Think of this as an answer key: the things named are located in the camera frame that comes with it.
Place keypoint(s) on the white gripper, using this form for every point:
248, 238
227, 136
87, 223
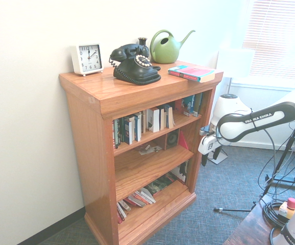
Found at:
207, 145

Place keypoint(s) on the red and teal paperback book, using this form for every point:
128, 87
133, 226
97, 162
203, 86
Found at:
193, 72

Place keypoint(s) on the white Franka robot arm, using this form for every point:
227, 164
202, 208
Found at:
239, 130

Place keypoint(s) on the red folder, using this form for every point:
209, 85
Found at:
183, 143

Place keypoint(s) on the white book with black figures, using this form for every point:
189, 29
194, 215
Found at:
181, 172

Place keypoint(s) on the wooden speaker box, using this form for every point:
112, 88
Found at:
172, 139

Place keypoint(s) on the blue Thailand travel book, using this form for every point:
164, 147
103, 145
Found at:
194, 104

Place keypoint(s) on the white air purifier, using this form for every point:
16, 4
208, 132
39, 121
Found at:
229, 104

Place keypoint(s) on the green thin book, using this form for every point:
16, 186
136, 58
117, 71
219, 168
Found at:
201, 102

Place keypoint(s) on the large blue cover book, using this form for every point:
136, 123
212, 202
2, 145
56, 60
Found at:
171, 117

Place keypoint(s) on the dark green red large book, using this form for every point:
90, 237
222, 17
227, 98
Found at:
161, 185

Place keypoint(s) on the red book with figures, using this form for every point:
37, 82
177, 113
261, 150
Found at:
182, 107

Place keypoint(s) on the loose printed papers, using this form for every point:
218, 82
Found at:
148, 150

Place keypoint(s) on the white paperback book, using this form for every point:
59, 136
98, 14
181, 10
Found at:
153, 120

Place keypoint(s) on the white slim paperback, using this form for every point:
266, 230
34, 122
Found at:
147, 195

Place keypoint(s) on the dark blue spine book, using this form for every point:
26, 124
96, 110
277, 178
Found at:
137, 127

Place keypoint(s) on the dark wooden table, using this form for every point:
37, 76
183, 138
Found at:
249, 229

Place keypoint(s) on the red and white paperback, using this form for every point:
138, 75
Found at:
137, 200

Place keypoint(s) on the white and blue spine book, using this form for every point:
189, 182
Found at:
127, 131

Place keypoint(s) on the yellow red emergency stop button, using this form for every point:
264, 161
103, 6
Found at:
289, 208

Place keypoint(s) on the dark green spine book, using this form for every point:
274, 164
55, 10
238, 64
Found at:
119, 132

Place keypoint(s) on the red spine book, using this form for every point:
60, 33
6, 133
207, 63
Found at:
114, 135

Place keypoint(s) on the grey white paperback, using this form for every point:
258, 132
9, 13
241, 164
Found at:
123, 210

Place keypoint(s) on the black vintage telephone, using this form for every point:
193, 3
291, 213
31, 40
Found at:
134, 71

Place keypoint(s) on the green plastic watering can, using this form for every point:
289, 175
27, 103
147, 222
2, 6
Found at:
162, 52

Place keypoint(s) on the wooden bookshelf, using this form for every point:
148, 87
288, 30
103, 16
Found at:
86, 153

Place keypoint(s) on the black ceramic vase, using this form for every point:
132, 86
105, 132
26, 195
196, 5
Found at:
143, 42

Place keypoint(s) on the white window blinds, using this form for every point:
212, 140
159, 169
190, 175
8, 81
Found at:
277, 38

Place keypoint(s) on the white square alarm clock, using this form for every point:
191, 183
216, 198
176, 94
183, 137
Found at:
88, 57

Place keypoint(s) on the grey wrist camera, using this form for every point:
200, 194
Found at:
205, 130

